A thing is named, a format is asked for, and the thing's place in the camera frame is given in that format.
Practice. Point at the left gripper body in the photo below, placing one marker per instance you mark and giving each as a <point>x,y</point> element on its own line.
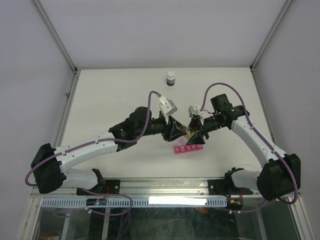
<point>165,131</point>

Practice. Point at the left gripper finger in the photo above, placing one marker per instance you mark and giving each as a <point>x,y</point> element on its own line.
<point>175,134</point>
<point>177,124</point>

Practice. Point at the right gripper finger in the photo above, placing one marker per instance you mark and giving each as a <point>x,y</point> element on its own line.
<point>196,140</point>
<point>194,123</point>

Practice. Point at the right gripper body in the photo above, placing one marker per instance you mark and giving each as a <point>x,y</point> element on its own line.
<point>207,126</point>

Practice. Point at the clear bottle yellow pills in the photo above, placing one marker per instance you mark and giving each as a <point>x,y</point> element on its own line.
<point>189,132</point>

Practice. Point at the pink weekly pill organizer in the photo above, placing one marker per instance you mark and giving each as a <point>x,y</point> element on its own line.
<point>182,148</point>

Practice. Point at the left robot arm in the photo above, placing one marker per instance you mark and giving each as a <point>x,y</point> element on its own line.
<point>53,168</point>

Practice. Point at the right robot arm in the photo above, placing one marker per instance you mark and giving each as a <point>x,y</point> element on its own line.
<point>280,172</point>

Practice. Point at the white cap dark bottle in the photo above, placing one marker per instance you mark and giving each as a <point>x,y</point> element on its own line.
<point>170,78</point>

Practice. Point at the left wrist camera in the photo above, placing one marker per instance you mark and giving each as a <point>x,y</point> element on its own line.
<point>167,107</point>

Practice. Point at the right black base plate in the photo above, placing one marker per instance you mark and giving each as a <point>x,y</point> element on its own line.
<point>218,187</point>

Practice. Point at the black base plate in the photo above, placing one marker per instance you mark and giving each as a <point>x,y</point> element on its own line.
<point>110,186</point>
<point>218,187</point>

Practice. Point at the aluminium mounting rail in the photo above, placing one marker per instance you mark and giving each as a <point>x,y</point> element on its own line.
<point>146,187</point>

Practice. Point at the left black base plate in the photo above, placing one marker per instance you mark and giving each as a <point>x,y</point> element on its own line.
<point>110,186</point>

